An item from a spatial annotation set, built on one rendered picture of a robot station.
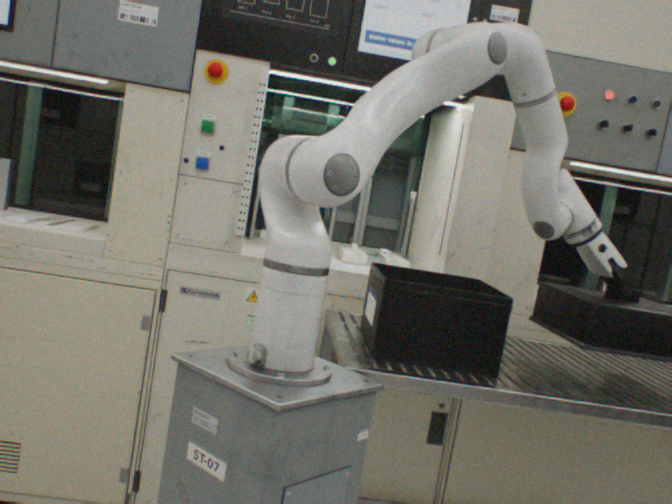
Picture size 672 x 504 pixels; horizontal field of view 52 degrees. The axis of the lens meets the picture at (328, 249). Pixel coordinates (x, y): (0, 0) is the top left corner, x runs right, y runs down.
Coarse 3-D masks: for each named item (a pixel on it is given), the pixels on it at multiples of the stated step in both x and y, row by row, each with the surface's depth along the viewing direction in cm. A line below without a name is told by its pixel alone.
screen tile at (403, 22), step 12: (372, 0) 187; (384, 0) 187; (396, 0) 187; (408, 0) 188; (372, 12) 187; (384, 12) 187; (408, 12) 188; (372, 24) 188; (384, 24) 188; (396, 24) 188; (408, 24) 188
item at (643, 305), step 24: (552, 288) 164; (576, 288) 169; (552, 312) 162; (576, 312) 151; (600, 312) 145; (624, 312) 145; (648, 312) 146; (576, 336) 149; (600, 336) 146; (624, 336) 146; (648, 336) 147
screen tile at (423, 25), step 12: (420, 0) 188; (432, 0) 188; (444, 0) 188; (456, 0) 188; (444, 12) 189; (456, 12) 189; (420, 24) 188; (432, 24) 189; (444, 24) 189; (456, 24) 189
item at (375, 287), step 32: (384, 288) 143; (416, 288) 143; (448, 288) 143; (480, 288) 168; (384, 320) 143; (416, 320) 143; (448, 320) 144; (480, 320) 144; (384, 352) 144; (416, 352) 144; (448, 352) 145; (480, 352) 145
